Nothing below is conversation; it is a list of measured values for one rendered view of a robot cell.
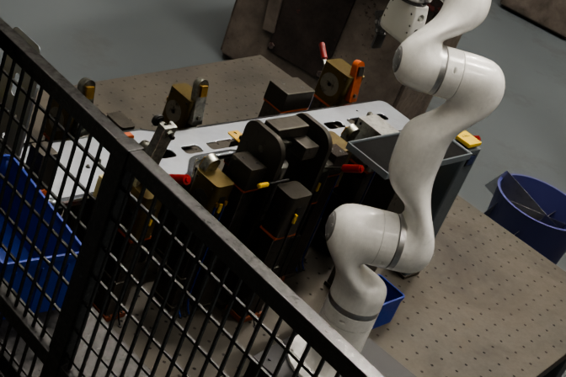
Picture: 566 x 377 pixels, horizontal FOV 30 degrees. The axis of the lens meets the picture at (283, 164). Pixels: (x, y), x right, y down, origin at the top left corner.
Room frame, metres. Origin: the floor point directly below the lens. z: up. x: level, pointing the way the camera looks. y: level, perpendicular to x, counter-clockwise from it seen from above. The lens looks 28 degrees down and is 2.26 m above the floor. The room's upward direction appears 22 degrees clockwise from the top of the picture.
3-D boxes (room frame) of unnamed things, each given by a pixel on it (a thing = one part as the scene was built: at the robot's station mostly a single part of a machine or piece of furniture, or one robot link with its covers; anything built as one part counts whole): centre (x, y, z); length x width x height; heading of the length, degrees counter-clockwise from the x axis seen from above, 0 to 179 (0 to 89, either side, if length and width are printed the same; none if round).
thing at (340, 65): (3.03, -0.05, 0.88); 0.14 x 0.09 x 0.36; 55
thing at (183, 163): (2.45, 0.12, 1.00); 1.38 x 0.22 x 0.02; 145
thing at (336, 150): (2.38, -0.11, 0.90); 0.05 x 0.05 x 0.40; 55
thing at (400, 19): (2.40, -0.13, 1.49); 0.10 x 0.07 x 0.11; 49
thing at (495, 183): (3.96, -1.02, 0.26); 0.44 x 0.40 x 0.52; 61
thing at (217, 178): (2.07, 0.12, 0.88); 0.11 x 0.07 x 0.37; 55
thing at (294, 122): (2.23, 0.01, 0.95); 0.18 x 0.13 x 0.49; 145
